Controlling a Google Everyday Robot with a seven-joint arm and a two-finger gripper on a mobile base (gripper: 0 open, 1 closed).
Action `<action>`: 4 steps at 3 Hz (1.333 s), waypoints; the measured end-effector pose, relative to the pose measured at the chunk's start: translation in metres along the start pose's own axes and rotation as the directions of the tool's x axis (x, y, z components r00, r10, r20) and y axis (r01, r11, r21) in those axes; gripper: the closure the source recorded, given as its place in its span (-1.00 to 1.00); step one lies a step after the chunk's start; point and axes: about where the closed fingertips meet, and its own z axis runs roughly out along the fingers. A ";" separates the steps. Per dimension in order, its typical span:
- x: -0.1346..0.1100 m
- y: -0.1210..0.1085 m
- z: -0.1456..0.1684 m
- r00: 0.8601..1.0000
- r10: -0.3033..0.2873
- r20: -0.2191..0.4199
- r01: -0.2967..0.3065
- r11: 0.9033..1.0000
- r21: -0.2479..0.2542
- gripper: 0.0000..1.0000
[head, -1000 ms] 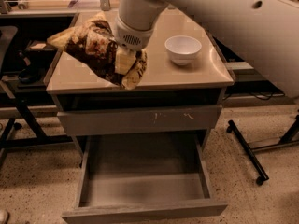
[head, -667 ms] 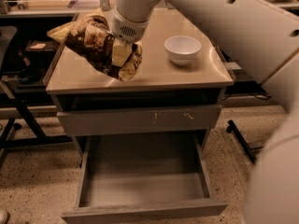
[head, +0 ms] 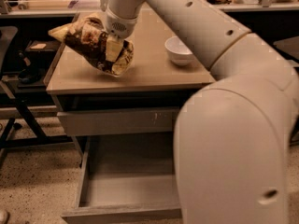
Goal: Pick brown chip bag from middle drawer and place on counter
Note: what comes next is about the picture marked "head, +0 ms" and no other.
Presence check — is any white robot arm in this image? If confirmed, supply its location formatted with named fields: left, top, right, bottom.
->
left=107, top=0, right=298, bottom=224

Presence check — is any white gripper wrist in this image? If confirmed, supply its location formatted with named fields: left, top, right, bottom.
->
left=106, top=8, right=137, bottom=63

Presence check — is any white ceramic bowl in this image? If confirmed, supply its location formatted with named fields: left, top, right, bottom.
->
left=164, top=36, right=194, bottom=66

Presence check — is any grey drawer cabinet with counter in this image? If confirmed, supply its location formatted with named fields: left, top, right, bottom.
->
left=42, top=8, right=219, bottom=161

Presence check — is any open grey middle drawer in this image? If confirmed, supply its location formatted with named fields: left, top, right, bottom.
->
left=62, top=132, right=181, bottom=224

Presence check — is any grey top drawer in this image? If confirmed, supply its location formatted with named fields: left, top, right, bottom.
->
left=58, top=107, right=178, bottom=136

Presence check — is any white shoe tip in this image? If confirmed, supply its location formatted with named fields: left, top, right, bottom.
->
left=0, top=209, right=9, bottom=224

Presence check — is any brown chip bag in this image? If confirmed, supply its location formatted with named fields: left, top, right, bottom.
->
left=48, top=13, right=134, bottom=77

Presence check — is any dark box on shelf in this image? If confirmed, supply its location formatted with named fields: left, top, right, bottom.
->
left=25, top=40, right=61, bottom=53

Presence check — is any black chair frame left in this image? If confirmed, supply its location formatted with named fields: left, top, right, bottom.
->
left=0, top=26, right=72, bottom=151

